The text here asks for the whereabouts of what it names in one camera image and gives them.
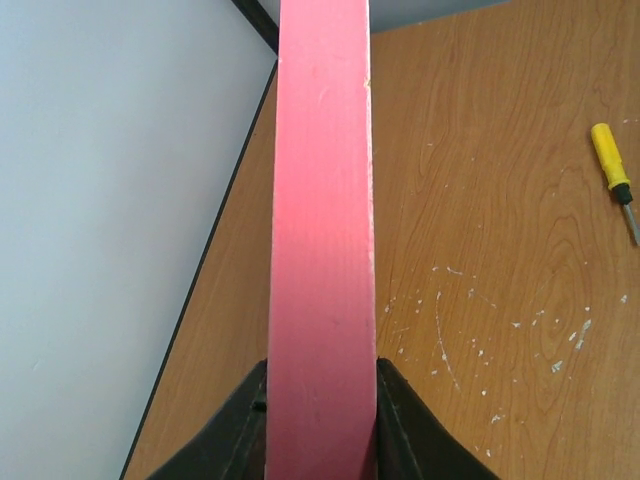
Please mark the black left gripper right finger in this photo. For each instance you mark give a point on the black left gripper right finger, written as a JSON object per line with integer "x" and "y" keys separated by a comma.
{"x": 411, "y": 442}

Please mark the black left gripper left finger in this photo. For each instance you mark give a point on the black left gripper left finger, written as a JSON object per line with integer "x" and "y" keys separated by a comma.
{"x": 232, "y": 444}

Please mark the pink wooden picture frame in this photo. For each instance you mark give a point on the pink wooden picture frame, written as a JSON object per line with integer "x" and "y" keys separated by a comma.
{"x": 321, "y": 385}

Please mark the yellow handled screwdriver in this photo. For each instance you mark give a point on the yellow handled screwdriver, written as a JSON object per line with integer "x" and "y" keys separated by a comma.
{"x": 611, "y": 163}

